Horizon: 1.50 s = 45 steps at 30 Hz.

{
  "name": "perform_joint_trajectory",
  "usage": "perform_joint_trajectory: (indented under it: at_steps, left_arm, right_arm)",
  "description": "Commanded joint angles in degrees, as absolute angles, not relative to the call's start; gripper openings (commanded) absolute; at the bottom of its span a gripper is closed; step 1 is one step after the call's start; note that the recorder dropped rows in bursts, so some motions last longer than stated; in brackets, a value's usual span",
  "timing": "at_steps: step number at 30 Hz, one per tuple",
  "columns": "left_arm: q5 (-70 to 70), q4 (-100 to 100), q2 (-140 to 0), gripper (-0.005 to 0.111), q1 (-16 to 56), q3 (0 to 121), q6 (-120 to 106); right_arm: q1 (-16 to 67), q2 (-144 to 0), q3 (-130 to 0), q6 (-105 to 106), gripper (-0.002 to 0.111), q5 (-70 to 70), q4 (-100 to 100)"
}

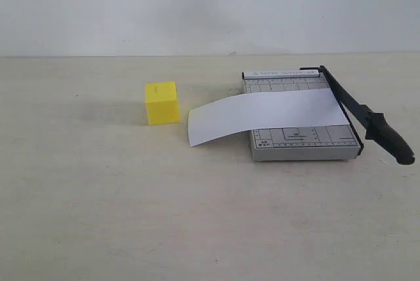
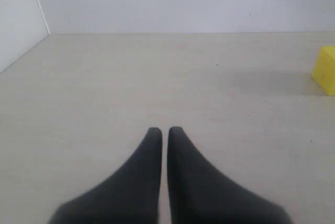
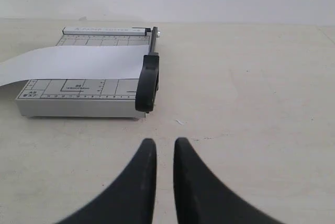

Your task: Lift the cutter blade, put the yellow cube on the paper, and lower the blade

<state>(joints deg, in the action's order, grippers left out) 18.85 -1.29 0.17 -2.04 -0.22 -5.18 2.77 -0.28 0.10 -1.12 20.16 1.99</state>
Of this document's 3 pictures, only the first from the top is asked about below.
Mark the yellow cube block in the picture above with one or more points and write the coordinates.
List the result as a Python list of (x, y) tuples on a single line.
[(161, 102)]

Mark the white paper sheet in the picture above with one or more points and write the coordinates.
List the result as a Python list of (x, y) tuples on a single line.
[(264, 110)]

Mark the black cutter blade arm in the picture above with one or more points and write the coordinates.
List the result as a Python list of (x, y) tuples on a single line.
[(375, 124)]

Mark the grey paper cutter base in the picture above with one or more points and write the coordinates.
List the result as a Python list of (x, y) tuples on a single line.
[(332, 142)]

